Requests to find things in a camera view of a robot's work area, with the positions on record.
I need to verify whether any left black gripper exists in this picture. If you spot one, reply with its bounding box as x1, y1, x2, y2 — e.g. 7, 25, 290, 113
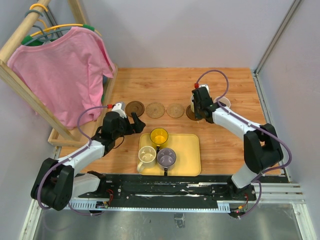
113, 112, 146, 140

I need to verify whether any white cup green handle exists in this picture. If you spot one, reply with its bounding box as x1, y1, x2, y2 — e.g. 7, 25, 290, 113
190, 95, 195, 113

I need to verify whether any brown wooden coaster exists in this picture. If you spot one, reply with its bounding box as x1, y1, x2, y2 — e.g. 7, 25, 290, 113
185, 104, 201, 121
125, 100, 145, 117

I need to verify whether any pink cup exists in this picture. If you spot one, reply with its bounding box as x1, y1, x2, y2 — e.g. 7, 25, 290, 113
213, 96, 231, 108

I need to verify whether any large woven rattan coaster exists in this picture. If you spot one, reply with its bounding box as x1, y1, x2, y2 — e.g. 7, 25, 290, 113
145, 102, 165, 119

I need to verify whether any small woven rattan coaster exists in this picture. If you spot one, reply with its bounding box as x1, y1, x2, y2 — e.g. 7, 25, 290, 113
166, 103, 185, 118

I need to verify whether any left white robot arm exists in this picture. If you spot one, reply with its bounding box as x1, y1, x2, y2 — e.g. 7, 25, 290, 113
30, 111, 146, 211

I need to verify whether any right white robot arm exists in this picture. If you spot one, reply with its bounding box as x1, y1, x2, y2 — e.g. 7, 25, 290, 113
191, 86, 284, 200

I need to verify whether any yellow cup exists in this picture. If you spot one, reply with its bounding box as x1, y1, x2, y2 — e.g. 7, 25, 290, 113
150, 128, 169, 153

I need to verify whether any cream cup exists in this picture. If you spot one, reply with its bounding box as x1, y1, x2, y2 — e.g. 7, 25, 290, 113
136, 146, 157, 173

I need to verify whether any purple cup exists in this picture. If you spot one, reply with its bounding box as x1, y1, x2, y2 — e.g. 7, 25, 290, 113
156, 147, 177, 176

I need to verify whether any yellow plastic tray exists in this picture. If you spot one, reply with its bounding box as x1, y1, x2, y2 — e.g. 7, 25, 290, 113
137, 133, 201, 177

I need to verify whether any wooden clothes rack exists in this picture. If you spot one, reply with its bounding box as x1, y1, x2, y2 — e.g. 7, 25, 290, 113
0, 0, 119, 150

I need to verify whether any pink t-shirt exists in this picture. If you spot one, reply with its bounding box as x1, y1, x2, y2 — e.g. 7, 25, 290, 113
7, 27, 115, 129

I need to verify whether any grey clothes hanger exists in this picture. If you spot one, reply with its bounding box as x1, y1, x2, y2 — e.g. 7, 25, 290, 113
32, 18, 71, 40

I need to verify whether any green clothes hanger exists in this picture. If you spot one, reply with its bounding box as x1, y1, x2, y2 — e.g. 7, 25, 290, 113
20, 23, 96, 47

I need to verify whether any yellow clothes hanger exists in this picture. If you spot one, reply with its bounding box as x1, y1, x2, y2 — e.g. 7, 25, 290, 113
29, 3, 102, 37

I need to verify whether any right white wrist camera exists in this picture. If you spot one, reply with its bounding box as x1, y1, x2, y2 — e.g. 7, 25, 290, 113
199, 84, 210, 93

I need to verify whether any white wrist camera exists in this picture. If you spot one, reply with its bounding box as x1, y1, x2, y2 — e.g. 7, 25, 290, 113
111, 101, 127, 118
199, 84, 210, 93

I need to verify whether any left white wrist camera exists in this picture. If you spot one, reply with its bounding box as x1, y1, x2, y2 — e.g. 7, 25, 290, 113
111, 101, 127, 118

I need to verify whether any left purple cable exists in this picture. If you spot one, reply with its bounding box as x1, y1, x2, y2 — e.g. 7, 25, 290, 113
37, 103, 112, 216

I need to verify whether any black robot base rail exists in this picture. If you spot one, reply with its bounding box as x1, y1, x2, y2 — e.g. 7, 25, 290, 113
79, 174, 257, 212

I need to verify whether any aluminium frame post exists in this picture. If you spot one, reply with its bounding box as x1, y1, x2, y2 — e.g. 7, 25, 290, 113
254, 0, 306, 74

